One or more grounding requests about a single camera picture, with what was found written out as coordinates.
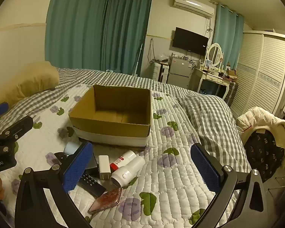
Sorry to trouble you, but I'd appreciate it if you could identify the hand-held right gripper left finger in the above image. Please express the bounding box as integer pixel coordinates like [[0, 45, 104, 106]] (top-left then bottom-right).
[[15, 142, 93, 228]]

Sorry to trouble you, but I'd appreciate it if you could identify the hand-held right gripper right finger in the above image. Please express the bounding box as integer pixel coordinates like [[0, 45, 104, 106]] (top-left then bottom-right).
[[191, 143, 269, 228]]

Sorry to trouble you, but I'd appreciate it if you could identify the black rectangular case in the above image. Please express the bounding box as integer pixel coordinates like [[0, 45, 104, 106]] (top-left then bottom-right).
[[84, 151, 101, 178]]

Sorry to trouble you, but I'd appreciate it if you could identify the light blue cup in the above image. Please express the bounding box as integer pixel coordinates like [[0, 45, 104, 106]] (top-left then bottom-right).
[[64, 142, 82, 156]]

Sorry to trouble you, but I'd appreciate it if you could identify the black remote control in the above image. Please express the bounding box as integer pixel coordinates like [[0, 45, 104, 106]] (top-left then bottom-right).
[[79, 173, 107, 198]]

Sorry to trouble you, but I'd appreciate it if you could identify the white charger plug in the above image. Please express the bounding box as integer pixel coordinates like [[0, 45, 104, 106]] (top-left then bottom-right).
[[98, 155, 112, 180]]

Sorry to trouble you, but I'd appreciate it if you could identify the pink glitter phone case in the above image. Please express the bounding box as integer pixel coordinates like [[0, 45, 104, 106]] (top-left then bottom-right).
[[88, 187, 123, 214]]

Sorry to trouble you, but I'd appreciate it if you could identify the red and white tube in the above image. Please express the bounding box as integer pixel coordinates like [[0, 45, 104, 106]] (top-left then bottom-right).
[[109, 150, 137, 171]]

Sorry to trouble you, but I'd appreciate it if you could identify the white cylindrical bottle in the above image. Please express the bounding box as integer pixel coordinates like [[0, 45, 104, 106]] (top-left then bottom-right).
[[110, 156, 146, 188]]

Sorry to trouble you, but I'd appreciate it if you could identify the cardboard box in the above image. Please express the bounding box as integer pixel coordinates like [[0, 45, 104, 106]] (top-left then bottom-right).
[[68, 85, 152, 150]]

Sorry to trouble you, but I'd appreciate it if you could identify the tan pillow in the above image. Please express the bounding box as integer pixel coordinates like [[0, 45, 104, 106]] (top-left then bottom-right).
[[0, 61, 60, 110]]

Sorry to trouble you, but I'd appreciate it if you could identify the grey checked duvet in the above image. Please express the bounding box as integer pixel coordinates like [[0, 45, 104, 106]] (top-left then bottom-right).
[[0, 68, 252, 174]]

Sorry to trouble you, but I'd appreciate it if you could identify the dark printed garment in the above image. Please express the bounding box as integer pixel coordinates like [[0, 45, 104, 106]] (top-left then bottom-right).
[[243, 131, 285, 183]]

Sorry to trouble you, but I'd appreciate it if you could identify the dark brown case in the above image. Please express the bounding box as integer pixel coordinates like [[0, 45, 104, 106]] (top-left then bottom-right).
[[224, 81, 238, 105]]

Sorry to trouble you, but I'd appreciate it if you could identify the cream padded jacket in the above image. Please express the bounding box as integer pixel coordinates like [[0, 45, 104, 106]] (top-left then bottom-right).
[[236, 107, 285, 168]]

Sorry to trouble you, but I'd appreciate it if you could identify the white dressing table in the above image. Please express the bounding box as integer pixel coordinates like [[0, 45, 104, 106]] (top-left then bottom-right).
[[192, 67, 232, 100]]

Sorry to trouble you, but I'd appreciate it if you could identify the silver small fridge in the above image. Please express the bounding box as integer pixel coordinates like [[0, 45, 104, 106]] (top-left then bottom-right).
[[167, 57, 195, 89]]

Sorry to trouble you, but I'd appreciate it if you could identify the white drawer cabinet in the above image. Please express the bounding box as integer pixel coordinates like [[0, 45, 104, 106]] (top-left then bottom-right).
[[153, 62, 169, 83]]

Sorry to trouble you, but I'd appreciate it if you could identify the white louvred wardrobe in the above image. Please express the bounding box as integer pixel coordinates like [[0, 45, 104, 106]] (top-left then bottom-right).
[[230, 30, 285, 118]]

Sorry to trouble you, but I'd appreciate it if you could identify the oval white mirror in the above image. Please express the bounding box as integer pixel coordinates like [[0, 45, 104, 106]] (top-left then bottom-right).
[[206, 43, 222, 67]]

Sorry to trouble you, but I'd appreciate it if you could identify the green curtain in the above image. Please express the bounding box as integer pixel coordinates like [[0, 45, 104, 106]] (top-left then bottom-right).
[[45, 0, 111, 70], [212, 3, 245, 70], [101, 0, 155, 76]]

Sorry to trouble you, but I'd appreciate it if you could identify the white air conditioner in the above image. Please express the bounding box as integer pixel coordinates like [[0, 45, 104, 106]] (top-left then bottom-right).
[[173, 0, 215, 17]]

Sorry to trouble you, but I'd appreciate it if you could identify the black wall television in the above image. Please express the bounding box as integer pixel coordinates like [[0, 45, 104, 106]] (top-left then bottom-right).
[[172, 27, 209, 55]]

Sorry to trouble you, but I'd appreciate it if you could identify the black wall cable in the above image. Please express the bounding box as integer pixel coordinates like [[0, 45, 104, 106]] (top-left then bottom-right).
[[149, 38, 157, 63]]

